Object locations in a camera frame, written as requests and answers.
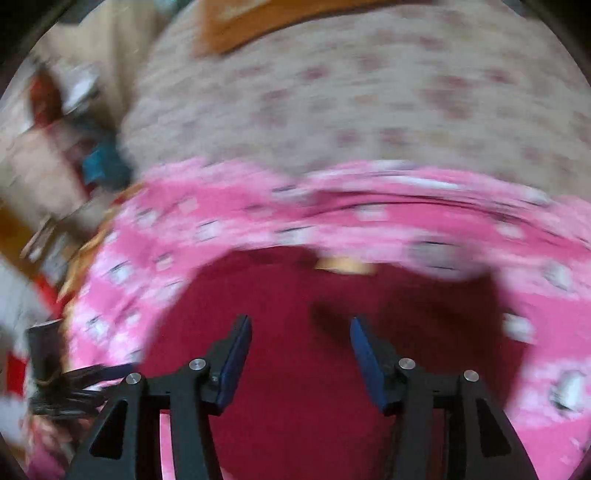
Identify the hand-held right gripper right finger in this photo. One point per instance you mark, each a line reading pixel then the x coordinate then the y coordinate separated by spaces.
pixel 369 364

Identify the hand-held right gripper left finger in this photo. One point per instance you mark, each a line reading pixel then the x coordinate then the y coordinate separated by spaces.
pixel 233 364

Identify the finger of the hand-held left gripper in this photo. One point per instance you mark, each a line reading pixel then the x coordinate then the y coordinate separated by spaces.
pixel 87 399
pixel 97 373

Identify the dark red sweater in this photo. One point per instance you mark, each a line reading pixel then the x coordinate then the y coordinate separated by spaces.
pixel 300 323

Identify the pink penguin print blanket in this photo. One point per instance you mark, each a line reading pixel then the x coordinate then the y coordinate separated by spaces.
pixel 231 217

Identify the teal bag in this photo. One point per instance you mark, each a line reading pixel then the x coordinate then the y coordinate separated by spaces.
pixel 104 166

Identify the floral bed sheet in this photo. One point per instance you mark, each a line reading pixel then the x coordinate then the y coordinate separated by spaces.
pixel 369 92

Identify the orange checkered pillow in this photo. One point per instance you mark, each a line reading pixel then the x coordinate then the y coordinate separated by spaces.
pixel 258 23

